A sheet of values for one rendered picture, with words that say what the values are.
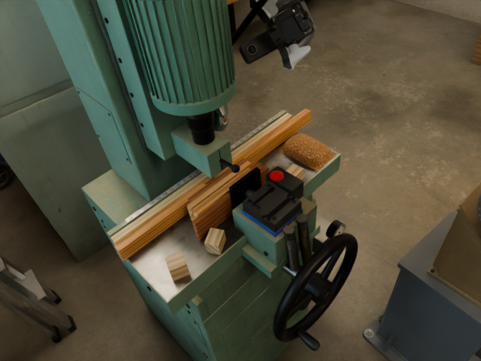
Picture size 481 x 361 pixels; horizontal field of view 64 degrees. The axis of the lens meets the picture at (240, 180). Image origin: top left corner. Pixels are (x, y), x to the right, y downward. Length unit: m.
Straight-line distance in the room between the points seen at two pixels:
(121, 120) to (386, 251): 1.45
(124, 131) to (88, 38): 0.24
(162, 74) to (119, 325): 1.40
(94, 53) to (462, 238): 0.99
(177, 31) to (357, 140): 2.01
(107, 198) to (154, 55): 0.62
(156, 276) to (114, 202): 0.39
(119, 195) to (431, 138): 2.00
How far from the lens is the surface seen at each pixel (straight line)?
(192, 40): 0.68
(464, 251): 1.19
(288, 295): 0.81
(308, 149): 1.06
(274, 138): 1.09
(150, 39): 0.70
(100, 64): 0.90
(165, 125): 0.93
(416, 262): 1.34
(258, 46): 0.91
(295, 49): 0.84
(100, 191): 1.26
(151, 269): 0.90
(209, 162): 0.86
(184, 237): 0.93
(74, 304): 2.06
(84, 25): 0.87
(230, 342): 1.23
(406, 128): 2.72
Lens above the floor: 1.63
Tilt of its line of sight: 45 degrees down
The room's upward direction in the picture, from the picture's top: 7 degrees counter-clockwise
